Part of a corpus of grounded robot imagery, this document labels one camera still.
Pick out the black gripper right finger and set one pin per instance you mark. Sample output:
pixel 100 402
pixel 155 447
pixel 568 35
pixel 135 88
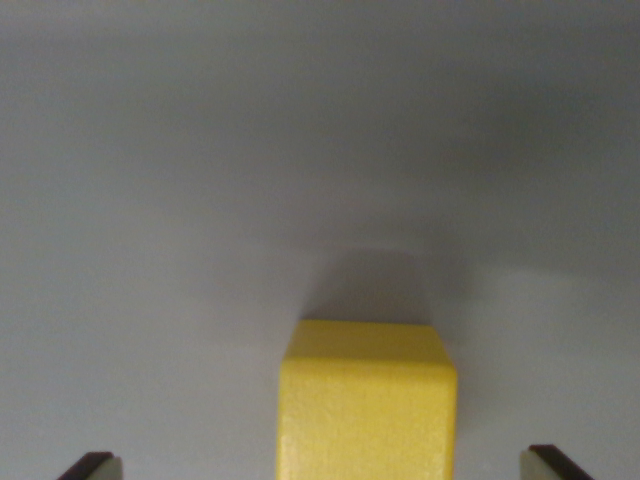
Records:
pixel 547 465

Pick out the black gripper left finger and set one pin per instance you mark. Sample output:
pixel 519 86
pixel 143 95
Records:
pixel 95 467

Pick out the yellow wooden cube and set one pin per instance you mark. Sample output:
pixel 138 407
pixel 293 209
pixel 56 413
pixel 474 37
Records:
pixel 367 410

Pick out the white plastic bin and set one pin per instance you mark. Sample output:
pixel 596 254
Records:
pixel 200 200

